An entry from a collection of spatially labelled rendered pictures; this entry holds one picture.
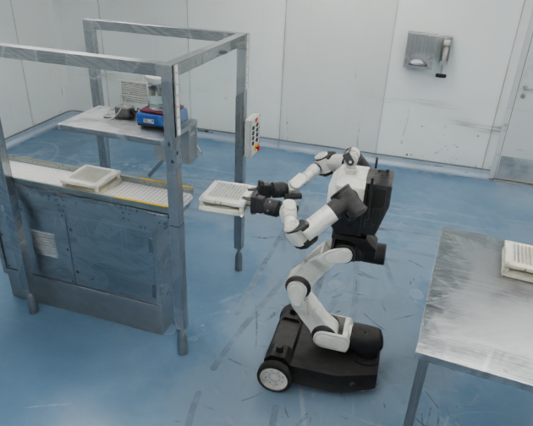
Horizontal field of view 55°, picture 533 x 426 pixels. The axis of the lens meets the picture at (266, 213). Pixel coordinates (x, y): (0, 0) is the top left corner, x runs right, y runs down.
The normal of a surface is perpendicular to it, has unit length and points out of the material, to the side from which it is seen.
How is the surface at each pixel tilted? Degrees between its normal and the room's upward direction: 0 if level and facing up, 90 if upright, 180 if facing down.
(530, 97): 90
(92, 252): 90
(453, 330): 0
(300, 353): 0
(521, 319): 0
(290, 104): 90
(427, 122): 90
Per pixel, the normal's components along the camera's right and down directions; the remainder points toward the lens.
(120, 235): -0.31, 0.44
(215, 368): 0.04, -0.88
